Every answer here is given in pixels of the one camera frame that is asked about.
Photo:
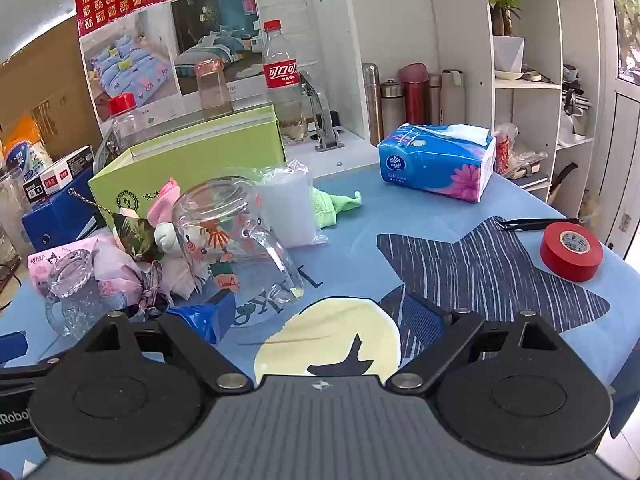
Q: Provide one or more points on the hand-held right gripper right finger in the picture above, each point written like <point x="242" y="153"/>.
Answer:
<point x="422" y="322"/>

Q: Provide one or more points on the black tweezers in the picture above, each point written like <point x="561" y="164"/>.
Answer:
<point x="535" y="223"/>

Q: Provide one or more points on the white shelf unit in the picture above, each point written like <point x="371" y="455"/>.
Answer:
<point x="487" y="20"/>

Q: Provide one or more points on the lilac floral cloth bundle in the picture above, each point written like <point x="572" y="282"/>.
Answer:
<point x="115" y="266"/>

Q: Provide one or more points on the beaded rim glass cup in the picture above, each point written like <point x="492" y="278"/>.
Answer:
<point x="75" y="305"/>

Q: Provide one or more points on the blue floral tissue pack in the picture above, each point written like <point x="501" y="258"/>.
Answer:
<point x="430" y="165"/>

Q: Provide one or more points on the clear bag with white roll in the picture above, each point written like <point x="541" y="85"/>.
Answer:
<point x="287" y="207"/>

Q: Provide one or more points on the clear bottle red cap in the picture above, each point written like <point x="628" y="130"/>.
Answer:
<point x="125" y="125"/>

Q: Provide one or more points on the blue printed tablecloth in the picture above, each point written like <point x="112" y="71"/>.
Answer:
<point x="450" y="220"/>

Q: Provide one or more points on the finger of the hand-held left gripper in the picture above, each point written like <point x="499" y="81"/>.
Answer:
<point x="22" y="379"/>
<point x="11" y="347"/>

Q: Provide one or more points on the red label cola bottle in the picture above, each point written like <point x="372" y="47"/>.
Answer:
<point x="282" y="75"/>

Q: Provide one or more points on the clear bag with red item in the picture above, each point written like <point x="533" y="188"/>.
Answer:
<point x="507" y="152"/>

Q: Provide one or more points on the clear plastic container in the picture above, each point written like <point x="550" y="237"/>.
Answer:
<point x="11" y="210"/>

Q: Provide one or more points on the clear printed glass mug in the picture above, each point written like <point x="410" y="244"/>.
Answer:
<point x="235" y="240"/>

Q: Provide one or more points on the metal faucet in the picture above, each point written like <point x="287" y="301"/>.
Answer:
<point x="322" y="110"/>

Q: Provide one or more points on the steel thermos black lid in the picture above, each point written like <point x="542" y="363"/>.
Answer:
<point x="391" y="110"/>

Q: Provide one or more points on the pink glass jar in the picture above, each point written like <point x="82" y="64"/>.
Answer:
<point x="214" y="90"/>

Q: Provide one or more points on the red tape roll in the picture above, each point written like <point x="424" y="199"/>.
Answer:
<point x="570" y="255"/>

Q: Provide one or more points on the tall silver thermos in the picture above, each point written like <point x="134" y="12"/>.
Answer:
<point x="371" y="105"/>

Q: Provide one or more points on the potted plant white pot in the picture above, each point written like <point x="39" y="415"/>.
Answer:
<point x="507" y="52"/>

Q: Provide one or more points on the blue box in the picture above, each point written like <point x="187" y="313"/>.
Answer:
<point x="55" y="217"/>

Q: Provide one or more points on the slim silver thermos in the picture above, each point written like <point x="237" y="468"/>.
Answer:
<point x="434" y="100"/>

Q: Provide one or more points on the bedding picture package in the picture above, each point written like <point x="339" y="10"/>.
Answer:
<point x="130" y="60"/>

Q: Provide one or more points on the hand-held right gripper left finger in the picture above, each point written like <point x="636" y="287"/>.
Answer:
<point x="197" y="321"/>

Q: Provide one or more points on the brown cardboard box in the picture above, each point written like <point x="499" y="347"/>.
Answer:
<point x="45" y="95"/>

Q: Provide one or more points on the white carton red labels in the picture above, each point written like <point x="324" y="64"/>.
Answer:
<point x="60" y="172"/>

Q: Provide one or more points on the green cardboard box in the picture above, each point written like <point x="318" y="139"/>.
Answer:
<point x="200" y="152"/>

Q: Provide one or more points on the red thermos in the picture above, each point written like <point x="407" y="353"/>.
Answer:
<point x="414" y="97"/>

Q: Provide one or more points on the orange white tissue pack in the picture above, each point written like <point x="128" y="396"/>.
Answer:
<point x="25" y="147"/>

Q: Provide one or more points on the green cloth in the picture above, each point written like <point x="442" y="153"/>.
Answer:
<point x="332" y="205"/>

